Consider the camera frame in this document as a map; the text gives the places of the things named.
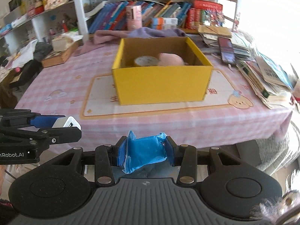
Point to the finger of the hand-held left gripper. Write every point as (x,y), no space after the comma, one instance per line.
(46,120)
(65,134)

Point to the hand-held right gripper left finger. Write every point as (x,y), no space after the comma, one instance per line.
(121,148)

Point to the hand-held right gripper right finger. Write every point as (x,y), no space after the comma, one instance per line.
(170,150)

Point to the white charger plug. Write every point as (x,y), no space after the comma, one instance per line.
(68,123)

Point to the blue plastic bag roll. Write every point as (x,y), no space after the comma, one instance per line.
(145,150)

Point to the yellow cardboard box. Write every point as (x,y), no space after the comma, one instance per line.
(159,84)

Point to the pink pig plush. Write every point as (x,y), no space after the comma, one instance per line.
(171,59)

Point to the yellow tape roll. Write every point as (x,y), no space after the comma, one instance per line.
(145,61)

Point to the white plastic bag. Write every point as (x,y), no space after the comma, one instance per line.
(25,54)

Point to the dark grey garment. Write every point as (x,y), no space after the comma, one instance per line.
(43,50)

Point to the white flat box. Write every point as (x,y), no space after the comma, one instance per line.
(20,21)

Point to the grey knitted fabric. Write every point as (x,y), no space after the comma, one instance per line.
(276,150)

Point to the red jar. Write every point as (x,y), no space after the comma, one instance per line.
(39,9)

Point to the stack of books at right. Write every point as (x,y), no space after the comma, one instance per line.
(260,84)

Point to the white bookshelf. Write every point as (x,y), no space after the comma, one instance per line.
(78,11)

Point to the smartphone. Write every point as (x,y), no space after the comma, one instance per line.
(226,50)

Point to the purple cloth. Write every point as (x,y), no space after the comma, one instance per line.
(152,32)

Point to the row of blue books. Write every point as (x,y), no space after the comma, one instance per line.
(107,16)

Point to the orange blue white carton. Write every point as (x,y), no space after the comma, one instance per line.
(164,27)
(168,21)

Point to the pile of books and papers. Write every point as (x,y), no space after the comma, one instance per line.
(246,49)

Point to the kraft paper envelope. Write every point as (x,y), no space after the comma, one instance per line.
(215,30)

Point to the fuzzy grey sleeve cuff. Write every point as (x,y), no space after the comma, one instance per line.
(288,199)

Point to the blue white booklet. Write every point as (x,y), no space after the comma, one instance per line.
(274,71)

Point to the pink carton box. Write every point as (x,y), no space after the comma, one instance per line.
(134,18)

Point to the red boxed book set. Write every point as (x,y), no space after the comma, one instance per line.
(204,14)

